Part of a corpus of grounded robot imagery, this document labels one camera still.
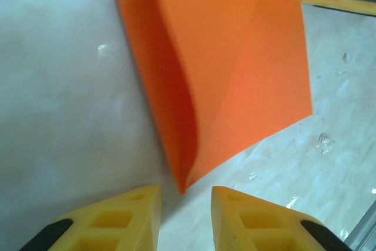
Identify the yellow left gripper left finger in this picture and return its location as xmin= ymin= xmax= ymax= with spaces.
xmin=19 ymin=185 xmax=162 ymax=251

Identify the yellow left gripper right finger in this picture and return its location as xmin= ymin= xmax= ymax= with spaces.
xmin=210 ymin=185 xmax=352 ymax=251

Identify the orange square paper sheet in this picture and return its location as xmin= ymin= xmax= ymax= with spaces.
xmin=108 ymin=0 xmax=314 ymax=195

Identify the aluminium side floor rail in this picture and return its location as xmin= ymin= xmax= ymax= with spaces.
xmin=345 ymin=200 xmax=376 ymax=251

